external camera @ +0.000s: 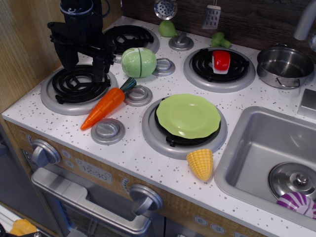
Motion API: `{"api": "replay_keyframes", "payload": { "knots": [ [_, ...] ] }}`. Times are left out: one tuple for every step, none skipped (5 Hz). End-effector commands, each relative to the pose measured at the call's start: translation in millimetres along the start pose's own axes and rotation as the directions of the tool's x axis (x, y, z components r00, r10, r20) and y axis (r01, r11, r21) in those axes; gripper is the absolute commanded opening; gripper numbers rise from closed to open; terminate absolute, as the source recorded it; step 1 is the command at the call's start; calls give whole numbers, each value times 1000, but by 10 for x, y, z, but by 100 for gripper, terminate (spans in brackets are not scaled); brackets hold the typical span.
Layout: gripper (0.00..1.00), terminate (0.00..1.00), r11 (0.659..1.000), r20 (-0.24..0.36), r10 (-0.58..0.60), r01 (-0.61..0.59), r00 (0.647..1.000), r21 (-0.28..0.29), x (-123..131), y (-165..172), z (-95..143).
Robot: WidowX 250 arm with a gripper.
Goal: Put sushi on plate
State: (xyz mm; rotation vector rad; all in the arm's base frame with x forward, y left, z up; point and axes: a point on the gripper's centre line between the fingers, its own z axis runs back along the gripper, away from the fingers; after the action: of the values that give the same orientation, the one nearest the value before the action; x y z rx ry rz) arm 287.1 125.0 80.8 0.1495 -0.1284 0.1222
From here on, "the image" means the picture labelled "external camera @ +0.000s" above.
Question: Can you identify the silver oven knob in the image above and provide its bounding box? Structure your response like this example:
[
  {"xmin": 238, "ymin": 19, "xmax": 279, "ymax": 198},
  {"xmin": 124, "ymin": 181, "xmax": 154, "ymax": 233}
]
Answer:
[
  {"xmin": 129, "ymin": 184, "xmax": 163, "ymax": 217},
  {"xmin": 31, "ymin": 139, "xmax": 61, "ymax": 168}
]

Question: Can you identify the silver toy spatula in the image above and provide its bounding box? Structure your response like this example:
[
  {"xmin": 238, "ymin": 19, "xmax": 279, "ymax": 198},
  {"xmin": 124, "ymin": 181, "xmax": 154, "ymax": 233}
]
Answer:
[{"xmin": 202, "ymin": 0, "xmax": 221, "ymax": 30}]

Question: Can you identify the green toy pear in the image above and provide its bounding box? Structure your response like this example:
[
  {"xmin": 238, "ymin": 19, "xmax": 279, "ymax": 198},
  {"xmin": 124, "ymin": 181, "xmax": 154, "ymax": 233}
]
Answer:
[{"xmin": 158, "ymin": 20, "xmax": 178, "ymax": 37}]

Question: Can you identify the yellow toy corn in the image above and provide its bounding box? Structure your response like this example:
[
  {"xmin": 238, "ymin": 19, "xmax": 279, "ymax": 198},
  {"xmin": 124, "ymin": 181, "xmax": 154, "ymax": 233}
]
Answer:
[{"xmin": 186, "ymin": 149, "xmax": 213, "ymax": 181}]

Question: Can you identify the silver oven door handle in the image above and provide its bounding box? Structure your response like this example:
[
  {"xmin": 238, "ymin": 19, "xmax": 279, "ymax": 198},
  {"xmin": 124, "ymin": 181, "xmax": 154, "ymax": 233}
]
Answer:
[{"xmin": 32, "ymin": 168, "xmax": 151, "ymax": 237}]

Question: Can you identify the back right black burner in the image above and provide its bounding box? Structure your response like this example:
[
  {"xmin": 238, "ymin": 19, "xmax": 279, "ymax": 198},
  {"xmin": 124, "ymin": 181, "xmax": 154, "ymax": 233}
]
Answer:
[{"xmin": 183, "ymin": 47, "xmax": 256, "ymax": 93}]

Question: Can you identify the green toy cabbage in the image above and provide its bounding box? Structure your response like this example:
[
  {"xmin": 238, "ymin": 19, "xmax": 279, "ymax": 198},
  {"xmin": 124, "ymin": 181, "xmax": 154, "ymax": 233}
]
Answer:
[{"xmin": 121, "ymin": 47, "xmax": 157, "ymax": 78}]

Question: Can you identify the silver stovetop knob front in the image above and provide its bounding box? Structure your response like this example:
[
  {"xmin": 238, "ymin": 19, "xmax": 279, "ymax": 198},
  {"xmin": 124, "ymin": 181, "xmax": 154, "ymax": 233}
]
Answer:
[{"xmin": 91, "ymin": 118, "xmax": 125, "ymax": 145}]

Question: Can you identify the right silver oven knob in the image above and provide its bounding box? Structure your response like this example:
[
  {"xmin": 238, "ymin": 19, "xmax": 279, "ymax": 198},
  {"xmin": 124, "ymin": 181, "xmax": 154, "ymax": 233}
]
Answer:
[{"xmin": 129, "ymin": 184, "xmax": 163, "ymax": 217}]

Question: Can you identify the silver stovetop knob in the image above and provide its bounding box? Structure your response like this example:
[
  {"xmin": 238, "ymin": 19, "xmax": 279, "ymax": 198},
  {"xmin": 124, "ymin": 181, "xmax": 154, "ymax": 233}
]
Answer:
[
  {"xmin": 168, "ymin": 32, "xmax": 194, "ymax": 51},
  {"xmin": 91, "ymin": 118, "xmax": 125, "ymax": 145},
  {"xmin": 124, "ymin": 85, "xmax": 153, "ymax": 107},
  {"xmin": 153, "ymin": 58, "xmax": 176, "ymax": 77}
]

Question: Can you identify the back left black burner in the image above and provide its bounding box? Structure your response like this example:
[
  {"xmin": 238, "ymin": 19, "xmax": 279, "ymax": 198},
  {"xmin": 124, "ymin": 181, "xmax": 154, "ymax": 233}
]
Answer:
[{"xmin": 104, "ymin": 25, "xmax": 160, "ymax": 63}]

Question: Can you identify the black burner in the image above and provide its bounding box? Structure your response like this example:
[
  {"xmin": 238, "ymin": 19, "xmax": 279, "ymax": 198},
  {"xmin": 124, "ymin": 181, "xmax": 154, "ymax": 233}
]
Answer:
[
  {"xmin": 104, "ymin": 25, "xmax": 160, "ymax": 63},
  {"xmin": 183, "ymin": 47, "xmax": 256, "ymax": 93},
  {"xmin": 40, "ymin": 64, "xmax": 118, "ymax": 116},
  {"xmin": 142, "ymin": 99, "xmax": 228, "ymax": 160}
]

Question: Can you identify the silver stovetop knob middle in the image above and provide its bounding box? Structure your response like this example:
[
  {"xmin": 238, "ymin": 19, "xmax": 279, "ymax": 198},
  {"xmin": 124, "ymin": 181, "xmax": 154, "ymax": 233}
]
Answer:
[{"xmin": 124, "ymin": 85, "xmax": 153, "ymax": 107}]

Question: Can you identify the steel pot lid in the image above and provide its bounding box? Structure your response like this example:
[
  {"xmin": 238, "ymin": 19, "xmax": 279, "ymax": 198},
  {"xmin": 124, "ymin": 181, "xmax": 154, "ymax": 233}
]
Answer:
[{"xmin": 268, "ymin": 162, "xmax": 316, "ymax": 200}]

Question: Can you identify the silver stovetop knob back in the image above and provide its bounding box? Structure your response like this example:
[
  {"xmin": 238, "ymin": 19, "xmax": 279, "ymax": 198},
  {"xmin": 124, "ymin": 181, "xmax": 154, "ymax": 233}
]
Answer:
[{"xmin": 168, "ymin": 32, "xmax": 194, "ymax": 51}]

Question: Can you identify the left silver oven knob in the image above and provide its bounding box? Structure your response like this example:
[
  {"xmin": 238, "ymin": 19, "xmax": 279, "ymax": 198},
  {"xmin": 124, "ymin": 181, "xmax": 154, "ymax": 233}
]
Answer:
[{"xmin": 31, "ymin": 139, "xmax": 61, "ymax": 168}]

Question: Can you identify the green toy plate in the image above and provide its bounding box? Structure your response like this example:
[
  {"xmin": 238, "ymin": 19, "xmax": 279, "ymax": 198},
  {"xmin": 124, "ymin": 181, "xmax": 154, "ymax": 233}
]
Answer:
[{"xmin": 156, "ymin": 94, "xmax": 221, "ymax": 139}]

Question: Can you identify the silver stovetop knob upper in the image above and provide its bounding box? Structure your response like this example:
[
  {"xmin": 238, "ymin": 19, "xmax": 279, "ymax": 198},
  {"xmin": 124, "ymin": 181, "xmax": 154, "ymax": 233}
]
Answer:
[{"xmin": 153, "ymin": 58, "xmax": 176, "ymax": 77}]

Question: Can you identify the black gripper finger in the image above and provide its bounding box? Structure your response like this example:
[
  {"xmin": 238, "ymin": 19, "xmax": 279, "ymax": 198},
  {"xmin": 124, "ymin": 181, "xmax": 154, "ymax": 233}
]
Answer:
[
  {"xmin": 92, "ymin": 55, "xmax": 111, "ymax": 82},
  {"xmin": 54, "ymin": 43, "xmax": 79, "ymax": 70}
]

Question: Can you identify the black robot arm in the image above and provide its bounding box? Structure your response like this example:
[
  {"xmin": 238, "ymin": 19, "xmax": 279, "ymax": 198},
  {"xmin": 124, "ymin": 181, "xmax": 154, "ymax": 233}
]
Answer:
[{"xmin": 47, "ymin": 0, "xmax": 116, "ymax": 82}]

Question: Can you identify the silver slotted ladle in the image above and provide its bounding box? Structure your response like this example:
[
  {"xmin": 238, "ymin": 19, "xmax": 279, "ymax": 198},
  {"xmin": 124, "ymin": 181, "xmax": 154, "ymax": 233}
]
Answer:
[{"xmin": 154, "ymin": 0, "xmax": 178, "ymax": 20}]

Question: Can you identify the silver faucet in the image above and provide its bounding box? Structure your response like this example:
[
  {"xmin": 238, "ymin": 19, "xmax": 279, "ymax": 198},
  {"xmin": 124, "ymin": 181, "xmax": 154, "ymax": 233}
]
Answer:
[{"xmin": 294, "ymin": 0, "xmax": 316, "ymax": 40}]

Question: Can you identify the steel pot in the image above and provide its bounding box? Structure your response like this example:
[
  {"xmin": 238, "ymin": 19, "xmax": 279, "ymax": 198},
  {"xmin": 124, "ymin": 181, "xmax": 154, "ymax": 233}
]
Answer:
[{"xmin": 257, "ymin": 44, "xmax": 315, "ymax": 89}]

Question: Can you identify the purple white toy onion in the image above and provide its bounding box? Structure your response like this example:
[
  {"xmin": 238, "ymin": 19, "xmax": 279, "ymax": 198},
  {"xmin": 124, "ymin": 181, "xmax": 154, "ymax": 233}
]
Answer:
[{"xmin": 276, "ymin": 192, "xmax": 316, "ymax": 219}]

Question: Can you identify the red white toy sushi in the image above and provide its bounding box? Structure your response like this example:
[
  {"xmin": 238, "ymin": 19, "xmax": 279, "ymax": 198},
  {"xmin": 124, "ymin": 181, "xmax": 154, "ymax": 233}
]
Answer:
[{"xmin": 212, "ymin": 50, "xmax": 231, "ymax": 75}]

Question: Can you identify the orange toy carrot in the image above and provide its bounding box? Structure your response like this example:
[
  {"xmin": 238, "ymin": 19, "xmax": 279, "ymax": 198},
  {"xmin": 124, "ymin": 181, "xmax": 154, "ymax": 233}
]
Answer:
[{"xmin": 80, "ymin": 78, "xmax": 137, "ymax": 130}]

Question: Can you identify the green toy broccoli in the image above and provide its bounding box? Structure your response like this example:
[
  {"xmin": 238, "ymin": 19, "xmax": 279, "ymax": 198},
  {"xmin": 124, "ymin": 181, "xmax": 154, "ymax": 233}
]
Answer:
[{"xmin": 211, "ymin": 32, "xmax": 231, "ymax": 48}]

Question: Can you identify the yellow toy on floor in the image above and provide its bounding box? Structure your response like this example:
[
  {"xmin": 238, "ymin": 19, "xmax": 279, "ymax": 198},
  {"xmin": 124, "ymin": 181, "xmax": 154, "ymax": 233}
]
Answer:
[{"xmin": 9, "ymin": 219, "xmax": 37, "ymax": 237}]

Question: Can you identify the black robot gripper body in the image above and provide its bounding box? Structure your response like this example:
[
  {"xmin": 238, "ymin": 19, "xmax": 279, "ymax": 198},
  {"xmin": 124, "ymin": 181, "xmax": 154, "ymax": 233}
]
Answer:
[{"xmin": 47, "ymin": 8, "xmax": 115, "ymax": 65}]

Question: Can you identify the silver sink basin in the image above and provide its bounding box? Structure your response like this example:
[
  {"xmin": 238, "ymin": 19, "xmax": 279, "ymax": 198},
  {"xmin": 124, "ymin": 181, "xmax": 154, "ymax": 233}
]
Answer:
[{"xmin": 215, "ymin": 107, "xmax": 316, "ymax": 230}]

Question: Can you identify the front left black burner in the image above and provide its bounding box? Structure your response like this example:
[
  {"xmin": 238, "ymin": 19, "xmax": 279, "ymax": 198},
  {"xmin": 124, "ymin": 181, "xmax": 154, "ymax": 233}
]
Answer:
[{"xmin": 40, "ymin": 64, "xmax": 118, "ymax": 116}]

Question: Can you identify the front right black burner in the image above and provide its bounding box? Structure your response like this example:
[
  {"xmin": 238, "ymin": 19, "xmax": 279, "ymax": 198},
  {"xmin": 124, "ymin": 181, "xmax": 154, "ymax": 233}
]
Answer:
[{"xmin": 142, "ymin": 99, "xmax": 228, "ymax": 160}]

